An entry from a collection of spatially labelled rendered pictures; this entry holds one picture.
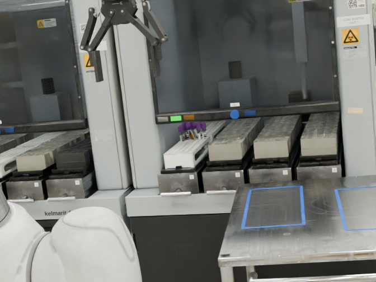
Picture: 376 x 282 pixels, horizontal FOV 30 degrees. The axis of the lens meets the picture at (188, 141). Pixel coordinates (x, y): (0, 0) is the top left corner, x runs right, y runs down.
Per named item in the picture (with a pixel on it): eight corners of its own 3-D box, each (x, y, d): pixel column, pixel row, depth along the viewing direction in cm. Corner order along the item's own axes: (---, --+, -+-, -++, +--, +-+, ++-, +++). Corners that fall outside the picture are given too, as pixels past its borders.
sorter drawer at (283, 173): (274, 146, 290) (272, 125, 289) (308, 144, 287) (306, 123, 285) (248, 195, 221) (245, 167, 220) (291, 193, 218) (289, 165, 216)
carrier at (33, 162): (49, 169, 251) (47, 153, 250) (47, 171, 249) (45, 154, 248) (19, 171, 254) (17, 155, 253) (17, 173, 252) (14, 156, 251)
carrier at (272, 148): (290, 156, 230) (288, 139, 229) (289, 158, 228) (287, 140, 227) (255, 158, 233) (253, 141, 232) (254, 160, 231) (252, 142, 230)
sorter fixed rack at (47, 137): (48, 146, 311) (46, 132, 309) (69, 145, 308) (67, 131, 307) (17, 161, 282) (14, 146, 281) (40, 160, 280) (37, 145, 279)
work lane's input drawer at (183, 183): (202, 150, 298) (200, 130, 296) (235, 149, 295) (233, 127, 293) (155, 199, 229) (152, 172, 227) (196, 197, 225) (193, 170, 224)
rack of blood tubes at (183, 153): (186, 153, 263) (184, 136, 262) (212, 151, 261) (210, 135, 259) (165, 172, 235) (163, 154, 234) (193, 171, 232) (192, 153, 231)
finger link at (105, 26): (115, 12, 153) (110, 8, 153) (89, 53, 157) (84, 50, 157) (121, 12, 157) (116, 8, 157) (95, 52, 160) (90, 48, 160)
